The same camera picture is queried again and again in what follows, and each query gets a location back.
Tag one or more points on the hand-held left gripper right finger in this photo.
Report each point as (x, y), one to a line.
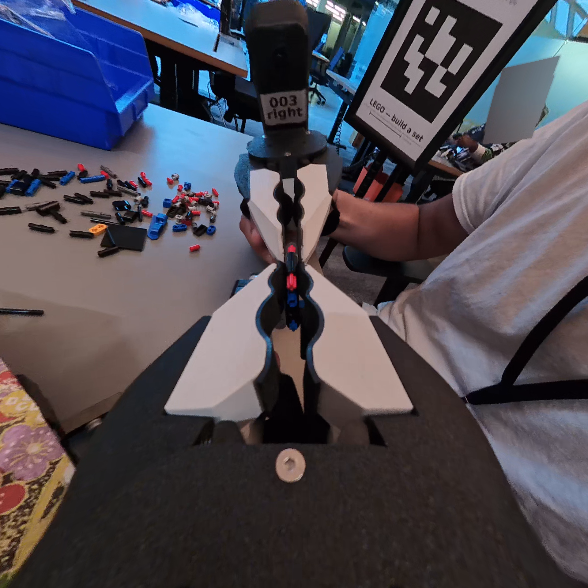
(363, 363)

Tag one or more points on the small lego assembly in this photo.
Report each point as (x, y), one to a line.
(291, 280)

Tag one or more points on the black flat lego panel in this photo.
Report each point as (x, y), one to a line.
(126, 238)

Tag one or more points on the person's right hand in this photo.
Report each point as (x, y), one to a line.
(349, 220)

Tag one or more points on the black framed marker sign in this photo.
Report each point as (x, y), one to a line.
(441, 55)

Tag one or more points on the pile of small lego pins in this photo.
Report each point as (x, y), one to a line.
(156, 227)

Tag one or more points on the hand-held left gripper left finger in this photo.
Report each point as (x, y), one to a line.
(220, 363)

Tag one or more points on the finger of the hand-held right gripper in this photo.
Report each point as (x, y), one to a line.
(317, 197)
(264, 202)

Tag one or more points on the orange plastic bucket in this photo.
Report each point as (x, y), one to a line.
(376, 188)

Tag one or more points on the blue plastic bin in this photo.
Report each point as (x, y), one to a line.
(69, 92)

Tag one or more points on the floral patterned cloth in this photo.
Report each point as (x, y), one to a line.
(27, 459)

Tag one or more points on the grey table with wooden edge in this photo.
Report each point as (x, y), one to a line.
(183, 32)

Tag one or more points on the short black lego axle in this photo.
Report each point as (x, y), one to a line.
(23, 312)

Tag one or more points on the person's white shirt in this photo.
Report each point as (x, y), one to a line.
(505, 275)

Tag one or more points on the black office chair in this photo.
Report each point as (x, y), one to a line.
(390, 266)

